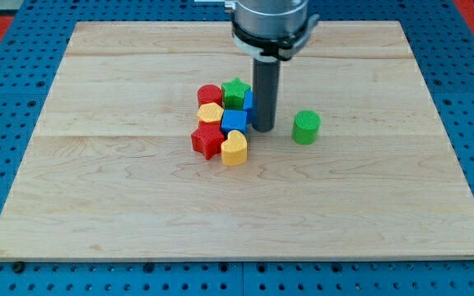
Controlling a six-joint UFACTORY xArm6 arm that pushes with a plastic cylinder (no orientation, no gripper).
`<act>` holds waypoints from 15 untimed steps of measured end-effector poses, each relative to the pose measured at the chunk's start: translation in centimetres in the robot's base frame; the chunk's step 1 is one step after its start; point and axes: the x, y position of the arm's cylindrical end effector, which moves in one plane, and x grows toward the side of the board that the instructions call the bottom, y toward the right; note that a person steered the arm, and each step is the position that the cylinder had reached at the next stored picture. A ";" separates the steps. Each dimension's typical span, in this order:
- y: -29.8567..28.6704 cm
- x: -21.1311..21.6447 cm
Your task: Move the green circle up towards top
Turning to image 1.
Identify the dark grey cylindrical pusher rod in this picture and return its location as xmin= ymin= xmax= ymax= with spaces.
xmin=252 ymin=59 xmax=280 ymax=132

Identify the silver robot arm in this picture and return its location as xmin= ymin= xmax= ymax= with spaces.
xmin=193 ymin=0 xmax=320 ymax=132

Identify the blue block behind rod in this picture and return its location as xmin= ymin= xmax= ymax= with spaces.
xmin=243 ymin=90 xmax=253 ymax=124

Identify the green star block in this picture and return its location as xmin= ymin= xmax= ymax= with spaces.
xmin=221 ymin=77 xmax=251 ymax=110

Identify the blue cube block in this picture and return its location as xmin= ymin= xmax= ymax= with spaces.
xmin=221 ymin=109 xmax=247 ymax=136

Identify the red cylinder block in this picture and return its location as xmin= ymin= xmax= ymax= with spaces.
xmin=197 ymin=84 xmax=223 ymax=107

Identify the green cylinder block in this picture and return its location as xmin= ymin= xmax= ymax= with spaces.
xmin=291 ymin=110 xmax=321 ymax=145

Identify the yellow hexagon block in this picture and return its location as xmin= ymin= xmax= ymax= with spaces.
xmin=197 ymin=103 xmax=224 ymax=125

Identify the yellow heart block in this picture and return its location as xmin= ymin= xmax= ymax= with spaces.
xmin=221 ymin=130 xmax=248 ymax=166

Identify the red star block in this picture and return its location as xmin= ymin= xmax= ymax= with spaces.
xmin=191 ymin=123 xmax=225 ymax=160

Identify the light wooden board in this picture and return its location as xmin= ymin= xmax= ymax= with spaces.
xmin=0 ymin=21 xmax=474 ymax=262

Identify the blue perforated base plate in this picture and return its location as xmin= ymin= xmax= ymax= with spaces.
xmin=0 ymin=0 xmax=474 ymax=295

